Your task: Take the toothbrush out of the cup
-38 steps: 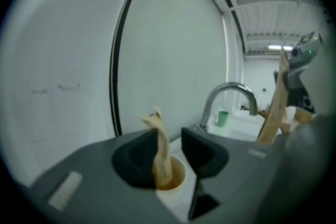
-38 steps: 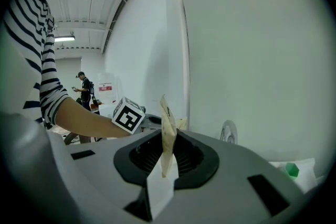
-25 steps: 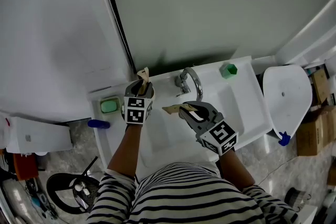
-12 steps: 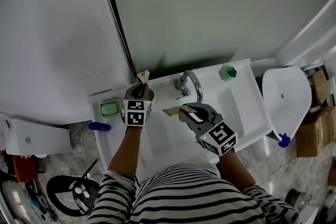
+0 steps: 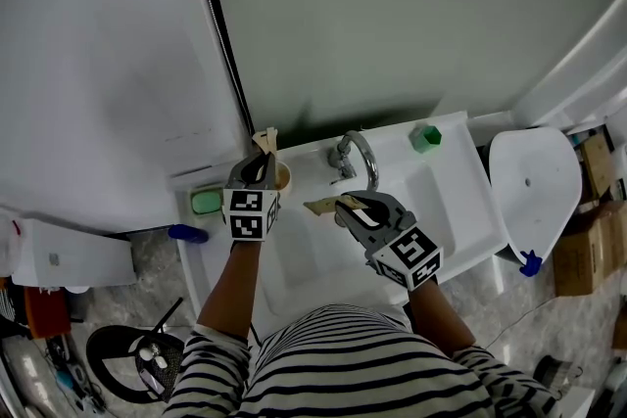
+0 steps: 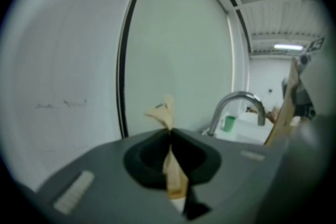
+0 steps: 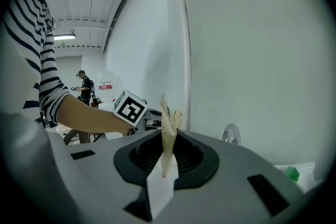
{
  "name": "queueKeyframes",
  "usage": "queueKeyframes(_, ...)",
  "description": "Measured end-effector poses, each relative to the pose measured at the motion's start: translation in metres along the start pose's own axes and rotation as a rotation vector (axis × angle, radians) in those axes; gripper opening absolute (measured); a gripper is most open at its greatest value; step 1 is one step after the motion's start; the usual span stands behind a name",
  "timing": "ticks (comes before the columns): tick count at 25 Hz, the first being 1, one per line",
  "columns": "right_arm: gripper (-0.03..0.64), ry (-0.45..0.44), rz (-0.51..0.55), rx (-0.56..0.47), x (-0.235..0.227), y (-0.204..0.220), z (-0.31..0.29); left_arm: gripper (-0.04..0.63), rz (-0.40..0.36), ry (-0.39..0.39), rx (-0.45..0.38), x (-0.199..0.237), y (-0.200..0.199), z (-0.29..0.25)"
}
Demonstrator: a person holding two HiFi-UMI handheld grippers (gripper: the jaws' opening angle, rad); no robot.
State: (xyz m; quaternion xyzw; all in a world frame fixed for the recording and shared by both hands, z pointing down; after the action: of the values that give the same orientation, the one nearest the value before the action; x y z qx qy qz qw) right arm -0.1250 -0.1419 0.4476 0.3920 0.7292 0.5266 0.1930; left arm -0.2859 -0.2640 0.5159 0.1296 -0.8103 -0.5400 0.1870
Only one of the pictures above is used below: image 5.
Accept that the person's left forearm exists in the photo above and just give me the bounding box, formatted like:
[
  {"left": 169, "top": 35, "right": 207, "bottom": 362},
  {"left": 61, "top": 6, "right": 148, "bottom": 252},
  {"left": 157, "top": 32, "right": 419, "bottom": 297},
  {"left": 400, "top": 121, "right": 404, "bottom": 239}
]
[{"left": 195, "top": 239, "right": 264, "bottom": 342}]

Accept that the green cup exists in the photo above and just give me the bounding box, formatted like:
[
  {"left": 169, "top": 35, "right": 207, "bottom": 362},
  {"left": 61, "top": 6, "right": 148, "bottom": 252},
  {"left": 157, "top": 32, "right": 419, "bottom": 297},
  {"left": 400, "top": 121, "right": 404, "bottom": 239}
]
[{"left": 409, "top": 124, "right": 443, "bottom": 154}]

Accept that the red box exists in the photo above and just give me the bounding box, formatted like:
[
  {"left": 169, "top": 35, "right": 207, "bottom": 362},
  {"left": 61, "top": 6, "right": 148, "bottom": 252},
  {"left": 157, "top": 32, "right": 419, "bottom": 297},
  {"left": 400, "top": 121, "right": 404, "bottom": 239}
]
[{"left": 24, "top": 286, "right": 73, "bottom": 340}]

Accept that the flat cardboard box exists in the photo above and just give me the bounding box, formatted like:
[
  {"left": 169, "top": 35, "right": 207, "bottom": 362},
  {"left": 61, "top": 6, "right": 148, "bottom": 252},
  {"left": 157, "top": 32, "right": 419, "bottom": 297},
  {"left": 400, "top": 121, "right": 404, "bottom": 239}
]
[{"left": 611, "top": 307, "right": 627, "bottom": 351}]

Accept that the wooden toothbrush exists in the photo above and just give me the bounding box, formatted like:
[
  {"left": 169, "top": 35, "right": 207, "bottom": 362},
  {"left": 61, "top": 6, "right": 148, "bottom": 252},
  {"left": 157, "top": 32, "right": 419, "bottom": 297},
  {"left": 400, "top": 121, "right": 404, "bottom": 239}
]
[
  {"left": 303, "top": 194, "right": 362, "bottom": 219},
  {"left": 252, "top": 126, "right": 279, "bottom": 163}
]

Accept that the white sink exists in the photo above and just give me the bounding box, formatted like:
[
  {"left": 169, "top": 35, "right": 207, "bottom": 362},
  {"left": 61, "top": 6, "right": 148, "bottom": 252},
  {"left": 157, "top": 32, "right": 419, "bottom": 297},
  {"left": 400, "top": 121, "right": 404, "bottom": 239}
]
[{"left": 169, "top": 111, "right": 506, "bottom": 339}]

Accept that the white wall box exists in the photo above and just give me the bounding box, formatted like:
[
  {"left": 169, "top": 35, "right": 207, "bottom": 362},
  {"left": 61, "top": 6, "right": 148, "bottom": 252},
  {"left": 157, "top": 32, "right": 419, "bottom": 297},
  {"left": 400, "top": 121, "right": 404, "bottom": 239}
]
[{"left": 9, "top": 217, "right": 138, "bottom": 288}]

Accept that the chrome faucet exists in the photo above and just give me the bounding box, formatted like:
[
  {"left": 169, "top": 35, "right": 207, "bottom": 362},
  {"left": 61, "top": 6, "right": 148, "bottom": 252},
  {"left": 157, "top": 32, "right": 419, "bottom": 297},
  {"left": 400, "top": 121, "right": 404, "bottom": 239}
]
[{"left": 327, "top": 129, "right": 380, "bottom": 192}]

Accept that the black round stool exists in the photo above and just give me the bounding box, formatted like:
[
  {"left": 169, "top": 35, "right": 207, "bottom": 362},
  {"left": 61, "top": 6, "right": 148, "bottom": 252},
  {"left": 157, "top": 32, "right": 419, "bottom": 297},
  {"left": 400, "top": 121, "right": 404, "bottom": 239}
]
[{"left": 85, "top": 298, "right": 187, "bottom": 405}]

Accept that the white freestanding basin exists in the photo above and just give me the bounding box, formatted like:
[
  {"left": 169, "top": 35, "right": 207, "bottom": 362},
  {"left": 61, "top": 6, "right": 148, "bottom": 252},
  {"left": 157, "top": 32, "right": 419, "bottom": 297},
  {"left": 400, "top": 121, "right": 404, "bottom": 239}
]
[{"left": 489, "top": 126, "right": 584, "bottom": 260}]

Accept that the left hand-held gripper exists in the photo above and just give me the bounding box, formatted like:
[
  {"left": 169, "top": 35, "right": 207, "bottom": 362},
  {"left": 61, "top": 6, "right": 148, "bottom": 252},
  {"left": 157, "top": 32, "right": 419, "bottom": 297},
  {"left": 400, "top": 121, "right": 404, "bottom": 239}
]
[{"left": 221, "top": 152, "right": 282, "bottom": 243}]

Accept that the person in striped shirt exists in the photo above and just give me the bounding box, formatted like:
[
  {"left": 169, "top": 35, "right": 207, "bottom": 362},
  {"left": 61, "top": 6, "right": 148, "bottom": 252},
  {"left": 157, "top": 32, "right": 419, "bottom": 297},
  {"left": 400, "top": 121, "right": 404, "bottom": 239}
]
[{"left": 161, "top": 302, "right": 562, "bottom": 418}]

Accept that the person's right forearm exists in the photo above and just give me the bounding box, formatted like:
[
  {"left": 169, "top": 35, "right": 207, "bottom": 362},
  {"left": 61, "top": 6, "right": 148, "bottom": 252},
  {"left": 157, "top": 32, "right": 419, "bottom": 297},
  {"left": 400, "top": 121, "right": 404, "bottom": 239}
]
[{"left": 406, "top": 278, "right": 476, "bottom": 358}]

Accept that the beige cup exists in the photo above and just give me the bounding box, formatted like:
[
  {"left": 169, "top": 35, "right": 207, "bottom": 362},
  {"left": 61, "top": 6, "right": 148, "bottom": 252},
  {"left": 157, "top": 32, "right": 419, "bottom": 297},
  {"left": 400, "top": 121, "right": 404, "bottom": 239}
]
[{"left": 273, "top": 161, "right": 294, "bottom": 195}]

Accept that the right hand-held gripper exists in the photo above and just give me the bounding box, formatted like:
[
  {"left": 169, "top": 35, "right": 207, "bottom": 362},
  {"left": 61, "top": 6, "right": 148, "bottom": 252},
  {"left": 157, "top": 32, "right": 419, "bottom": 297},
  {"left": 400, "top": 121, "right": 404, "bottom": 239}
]
[{"left": 334, "top": 189, "right": 445, "bottom": 293}]

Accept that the large grey mirror panel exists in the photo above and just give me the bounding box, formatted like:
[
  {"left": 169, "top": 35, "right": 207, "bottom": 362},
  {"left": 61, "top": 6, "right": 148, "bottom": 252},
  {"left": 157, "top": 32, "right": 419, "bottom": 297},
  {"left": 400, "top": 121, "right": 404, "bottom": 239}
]
[{"left": 203, "top": 0, "right": 627, "bottom": 148}]

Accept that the green soap bar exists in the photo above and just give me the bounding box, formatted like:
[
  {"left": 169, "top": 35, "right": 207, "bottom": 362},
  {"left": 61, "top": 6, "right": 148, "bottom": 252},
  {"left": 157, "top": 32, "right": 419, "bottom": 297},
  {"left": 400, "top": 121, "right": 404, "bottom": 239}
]
[{"left": 191, "top": 190, "right": 222, "bottom": 214}]

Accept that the small cardboard box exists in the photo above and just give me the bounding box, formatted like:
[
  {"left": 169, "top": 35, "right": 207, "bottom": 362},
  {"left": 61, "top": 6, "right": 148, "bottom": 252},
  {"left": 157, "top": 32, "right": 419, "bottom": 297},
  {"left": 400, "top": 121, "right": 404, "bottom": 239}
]
[{"left": 580, "top": 134, "right": 613, "bottom": 200}]

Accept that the blue rubber glove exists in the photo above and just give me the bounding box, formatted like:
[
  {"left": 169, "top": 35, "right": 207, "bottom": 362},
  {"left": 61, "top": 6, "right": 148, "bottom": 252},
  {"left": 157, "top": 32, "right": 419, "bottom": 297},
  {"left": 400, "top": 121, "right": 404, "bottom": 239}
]
[{"left": 518, "top": 249, "right": 544, "bottom": 278}]

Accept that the black mesh bag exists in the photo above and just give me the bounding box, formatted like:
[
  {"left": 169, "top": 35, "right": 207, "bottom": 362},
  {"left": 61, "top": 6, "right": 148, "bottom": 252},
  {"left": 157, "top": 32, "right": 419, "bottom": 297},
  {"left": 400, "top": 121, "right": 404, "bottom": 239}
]
[{"left": 134, "top": 342, "right": 185, "bottom": 400}]

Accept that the large cardboard box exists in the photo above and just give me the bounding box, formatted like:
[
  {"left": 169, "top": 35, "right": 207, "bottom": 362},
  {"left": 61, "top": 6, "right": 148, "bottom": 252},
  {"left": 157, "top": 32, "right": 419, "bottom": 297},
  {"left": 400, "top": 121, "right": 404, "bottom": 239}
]
[{"left": 553, "top": 200, "right": 627, "bottom": 298}]

